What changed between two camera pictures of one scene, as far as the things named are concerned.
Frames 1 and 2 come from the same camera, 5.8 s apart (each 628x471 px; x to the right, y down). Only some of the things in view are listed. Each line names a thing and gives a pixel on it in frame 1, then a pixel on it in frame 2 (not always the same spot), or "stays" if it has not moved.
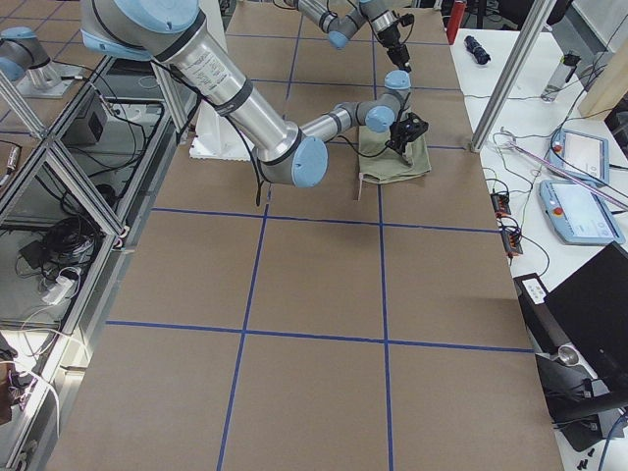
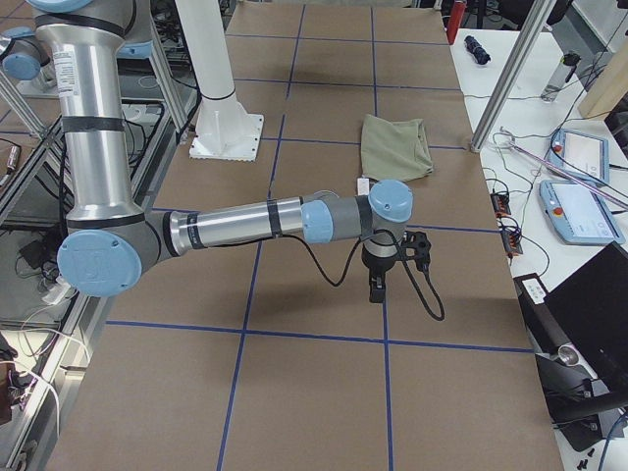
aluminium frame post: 536,19 stays
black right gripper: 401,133 -> 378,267
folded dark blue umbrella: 475,48 stays
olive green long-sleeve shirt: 382,164 stays
